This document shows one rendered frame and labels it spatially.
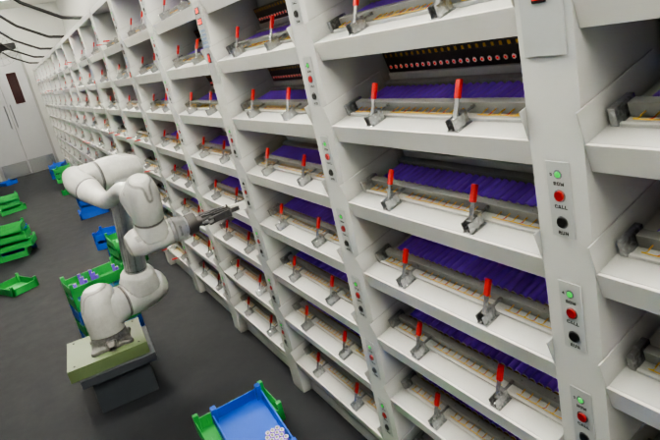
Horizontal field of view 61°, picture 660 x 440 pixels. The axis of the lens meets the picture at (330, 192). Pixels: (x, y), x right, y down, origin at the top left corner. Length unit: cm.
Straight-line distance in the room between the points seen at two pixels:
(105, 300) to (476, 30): 210
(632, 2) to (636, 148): 18
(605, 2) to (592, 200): 27
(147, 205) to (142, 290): 87
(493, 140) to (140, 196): 124
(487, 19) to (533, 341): 58
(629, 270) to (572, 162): 18
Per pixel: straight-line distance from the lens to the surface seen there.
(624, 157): 84
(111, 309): 269
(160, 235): 199
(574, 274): 96
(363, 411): 201
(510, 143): 95
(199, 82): 272
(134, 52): 337
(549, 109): 88
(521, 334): 115
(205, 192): 275
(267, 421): 225
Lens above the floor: 138
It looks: 16 degrees down
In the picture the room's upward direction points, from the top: 13 degrees counter-clockwise
